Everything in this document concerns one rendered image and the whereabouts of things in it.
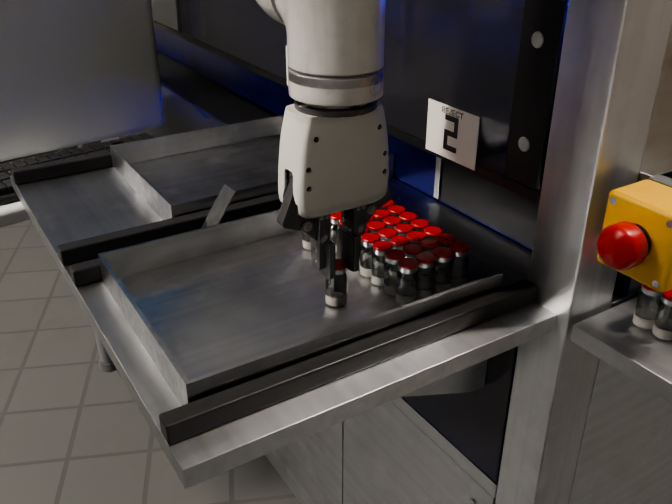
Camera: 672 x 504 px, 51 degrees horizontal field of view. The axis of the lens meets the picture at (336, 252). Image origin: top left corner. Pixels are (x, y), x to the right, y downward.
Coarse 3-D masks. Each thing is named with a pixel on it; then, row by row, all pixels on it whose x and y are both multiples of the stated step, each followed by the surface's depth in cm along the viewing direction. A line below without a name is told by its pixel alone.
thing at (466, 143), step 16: (432, 112) 80; (448, 112) 78; (464, 112) 75; (432, 128) 81; (448, 128) 78; (464, 128) 76; (432, 144) 81; (448, 144) 79; (464, 144) 77; (464, 160) 77
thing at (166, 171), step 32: (224, 128) 115; (256, 128) 118; (128, 160) 108; (160, 160) 110; (192, 160) 110; (224, 160) 110; (256, 160) 110; (160, 192) 90; (192, 192) 99; (256, 192) 93
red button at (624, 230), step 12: (612, 228) 59; (624, 228) 58; (636, 228) 58; (600, 240) 60; (612, 240) 59; (624, 240) 58; (636, 240) 58; (600, 252) 60; (612, 252) 59; (624, 252) 58; (636, 252) 58; (612, 264) 60; (624, 264) 59; (636, 264) 59
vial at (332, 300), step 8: (336, 272) 70; (344, 272) 71; (328, 280) 71; (336, 280) 71; (344, 280) 71; (328, 288) 71; (336, 288) 71; (344, 288) 71; (328, 296) 72; (336, 296) 71; (344, 296) 72; (328, 304) 72; (336, 304) 72
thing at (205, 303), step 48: (192, 240) 81; (240, 240) 84; (288, 240) 86; (144, 288) 76; (192, 288) 76; (240, 288) 76; (288, 288) 76; (480, 288) 71; (144, 336) 65; (192, 336) 68; (240, 336) 68; (288, 336) 68; (336, 336) 63; (192, 384) 56
